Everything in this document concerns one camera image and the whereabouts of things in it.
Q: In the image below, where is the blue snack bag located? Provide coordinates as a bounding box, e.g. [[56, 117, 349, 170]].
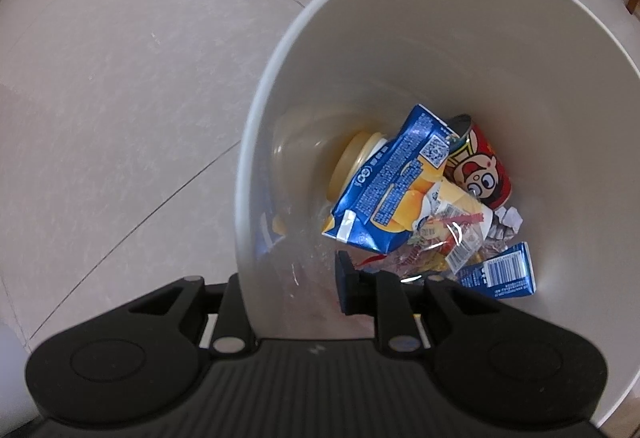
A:
[[322, 105, 456, 254]]

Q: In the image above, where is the red clear snack wrapper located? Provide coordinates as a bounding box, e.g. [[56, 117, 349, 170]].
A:
[[357, 177, 497, 281]]

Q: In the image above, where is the orange milk tea cup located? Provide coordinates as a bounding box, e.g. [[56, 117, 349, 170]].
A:
[[326, 131, 387, 202]]

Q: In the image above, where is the blue milk carton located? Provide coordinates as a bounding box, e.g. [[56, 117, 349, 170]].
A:
[[457, 242, 537, 299]]

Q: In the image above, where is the white tissue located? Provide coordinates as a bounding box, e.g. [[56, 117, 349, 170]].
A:
[[487, 206, 523, 242]]

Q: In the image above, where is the red soda can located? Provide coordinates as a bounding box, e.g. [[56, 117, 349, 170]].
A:
[[445, 114, 512, 210]]

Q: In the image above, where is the white plastic trash bin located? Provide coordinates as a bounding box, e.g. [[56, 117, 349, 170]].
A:
[[235, 0, 639, 423]]

